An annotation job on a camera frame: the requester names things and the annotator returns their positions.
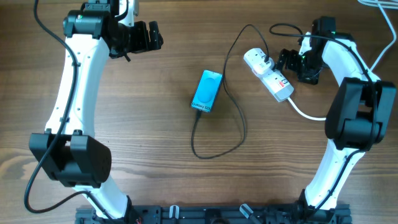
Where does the black charging cable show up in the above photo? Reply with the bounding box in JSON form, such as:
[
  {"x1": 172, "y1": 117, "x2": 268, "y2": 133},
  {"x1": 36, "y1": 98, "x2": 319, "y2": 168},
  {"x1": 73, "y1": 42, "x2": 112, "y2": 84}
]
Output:
[{"x1": 190, "y1": 24, "x2": 272, "y2": 160}]

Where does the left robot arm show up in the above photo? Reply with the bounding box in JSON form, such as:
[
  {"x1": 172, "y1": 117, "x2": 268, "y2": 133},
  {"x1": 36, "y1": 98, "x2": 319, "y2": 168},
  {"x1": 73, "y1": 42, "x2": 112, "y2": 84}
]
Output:
[{"x1": 29, "y1": 0, "x2": 164, "y2": 223}]

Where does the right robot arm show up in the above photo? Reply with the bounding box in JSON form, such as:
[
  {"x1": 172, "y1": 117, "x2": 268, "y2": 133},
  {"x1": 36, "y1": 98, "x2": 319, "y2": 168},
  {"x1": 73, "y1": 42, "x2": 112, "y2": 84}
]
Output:
[{"x1": 275, "y1": 16, "x2": 397, "y2": 223}]

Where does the white charger adapter plug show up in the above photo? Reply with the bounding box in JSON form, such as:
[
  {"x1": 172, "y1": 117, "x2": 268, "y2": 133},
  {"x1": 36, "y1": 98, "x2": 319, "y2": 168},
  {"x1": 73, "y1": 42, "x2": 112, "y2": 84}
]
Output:
[{"x1": 252, "y1": 58, "x2": 274, "y2": 77}]

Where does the white power strip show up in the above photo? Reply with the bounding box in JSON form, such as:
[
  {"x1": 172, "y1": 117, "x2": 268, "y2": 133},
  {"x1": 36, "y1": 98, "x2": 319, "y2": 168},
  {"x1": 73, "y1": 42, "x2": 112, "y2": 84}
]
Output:
[{"x1": 244, "y1": 48, "x2": 294, "y2": 102}]

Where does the white power strip cord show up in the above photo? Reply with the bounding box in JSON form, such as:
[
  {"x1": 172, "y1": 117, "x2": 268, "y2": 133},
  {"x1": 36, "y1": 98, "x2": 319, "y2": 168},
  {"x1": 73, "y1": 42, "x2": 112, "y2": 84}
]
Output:
[{"x1": 287, "y1": 6, "x2": 397, "y2": 122}]

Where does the white cables top corner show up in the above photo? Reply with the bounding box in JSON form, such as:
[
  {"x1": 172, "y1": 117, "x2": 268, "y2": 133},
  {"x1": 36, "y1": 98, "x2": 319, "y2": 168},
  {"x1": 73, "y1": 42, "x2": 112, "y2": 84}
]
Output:
[{"x1": 356, "y1": 0, "x2": 398, "y2": 10}]

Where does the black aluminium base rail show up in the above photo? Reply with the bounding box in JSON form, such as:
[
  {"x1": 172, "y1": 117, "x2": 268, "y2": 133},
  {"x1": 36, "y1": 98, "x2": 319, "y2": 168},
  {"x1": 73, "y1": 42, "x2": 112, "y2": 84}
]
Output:
[{"x1": 75, "y1": 203, "x2": 352, "y2": 224}]

